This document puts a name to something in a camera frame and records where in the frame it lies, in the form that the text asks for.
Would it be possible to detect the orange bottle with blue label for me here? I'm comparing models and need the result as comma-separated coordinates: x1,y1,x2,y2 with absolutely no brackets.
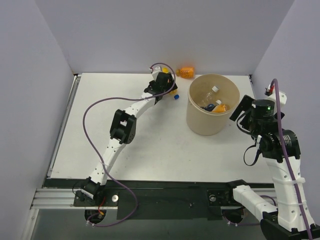
211,99,230,113

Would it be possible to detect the blue label water bottle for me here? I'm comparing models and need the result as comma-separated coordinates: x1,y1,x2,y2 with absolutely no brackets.
201,103,216,112

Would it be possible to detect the clear plastic bottle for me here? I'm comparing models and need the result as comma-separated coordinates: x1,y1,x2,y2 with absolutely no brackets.
199,85,220,107

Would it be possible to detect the tan round bin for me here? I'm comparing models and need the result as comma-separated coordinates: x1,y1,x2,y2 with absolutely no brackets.
186,74,240,136

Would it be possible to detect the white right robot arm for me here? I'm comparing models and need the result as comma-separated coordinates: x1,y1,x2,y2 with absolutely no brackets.
228,95,320,240

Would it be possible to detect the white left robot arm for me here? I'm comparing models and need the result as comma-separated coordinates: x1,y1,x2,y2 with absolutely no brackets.
81,71,178,201

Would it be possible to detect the yellow bottle with blue cap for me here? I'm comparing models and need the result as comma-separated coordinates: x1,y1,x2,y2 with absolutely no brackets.
162,66,180,100

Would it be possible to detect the small orange bottle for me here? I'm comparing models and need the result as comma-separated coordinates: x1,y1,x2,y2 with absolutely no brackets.
175,67,195,79

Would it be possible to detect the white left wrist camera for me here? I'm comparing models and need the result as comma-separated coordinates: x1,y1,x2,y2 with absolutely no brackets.
149,65,163,81

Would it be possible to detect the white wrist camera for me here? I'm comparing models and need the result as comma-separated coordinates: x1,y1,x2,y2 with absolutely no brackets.
149,65,163,81
264,84,287,107

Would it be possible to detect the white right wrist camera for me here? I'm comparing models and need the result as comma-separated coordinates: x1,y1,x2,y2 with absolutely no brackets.
264,84,287,107

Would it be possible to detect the black mounting rail plate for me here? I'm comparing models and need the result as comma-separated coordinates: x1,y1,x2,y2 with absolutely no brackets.
43,178,272,222

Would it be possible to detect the aluminium frame rail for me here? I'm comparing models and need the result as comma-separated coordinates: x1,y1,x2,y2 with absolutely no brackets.
30,188,75,210

